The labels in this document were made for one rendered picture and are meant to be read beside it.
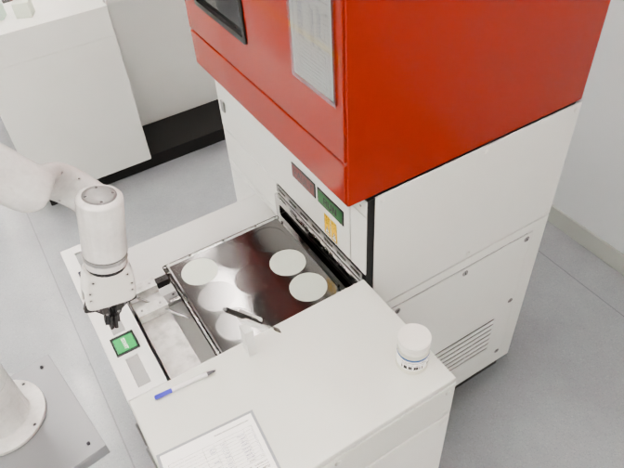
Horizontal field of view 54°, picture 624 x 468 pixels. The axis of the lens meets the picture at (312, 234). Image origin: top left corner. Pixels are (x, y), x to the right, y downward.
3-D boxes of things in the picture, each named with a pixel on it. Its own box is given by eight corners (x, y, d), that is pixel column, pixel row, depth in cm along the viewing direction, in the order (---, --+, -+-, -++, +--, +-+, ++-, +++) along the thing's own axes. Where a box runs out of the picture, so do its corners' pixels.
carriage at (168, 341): (155, 289, 169) (153, 281, 167) (211, 383, 146) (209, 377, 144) (128, 301, 166) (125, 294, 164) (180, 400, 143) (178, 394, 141)
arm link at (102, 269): (121, 232, 122) (122, 244, 124) (76, 243, 118) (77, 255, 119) (136, 257, 117) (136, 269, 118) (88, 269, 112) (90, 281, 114)
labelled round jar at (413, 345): (414, 343, 138) (417, 317, 131) (435, 365, 133) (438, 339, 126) (389, 357, 135) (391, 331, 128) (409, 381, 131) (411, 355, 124)
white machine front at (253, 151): (236, 161, 214) (217, 57, 187) (371, 310, 163) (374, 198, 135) (227, 163, 213) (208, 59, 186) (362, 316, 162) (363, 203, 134)
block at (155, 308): (165, 302, 161) (162, 295, 159) (170, 310, 159) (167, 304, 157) (136, 316, 158) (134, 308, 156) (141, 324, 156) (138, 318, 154)
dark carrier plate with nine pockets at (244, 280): (277, 219, 180) (277, 218, 180) (342, 292, 159) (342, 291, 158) (169, 267, 168) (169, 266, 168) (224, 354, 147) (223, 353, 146)
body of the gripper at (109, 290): (124, 241, 123) (128, 282, 130) (72, 254, 118) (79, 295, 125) (137, 264, 118) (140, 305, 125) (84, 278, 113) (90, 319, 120)
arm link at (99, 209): (77, 239, 119) (85, 268, 112) (69, 182, 111) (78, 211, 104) (121, 231, 122) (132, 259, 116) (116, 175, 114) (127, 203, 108)
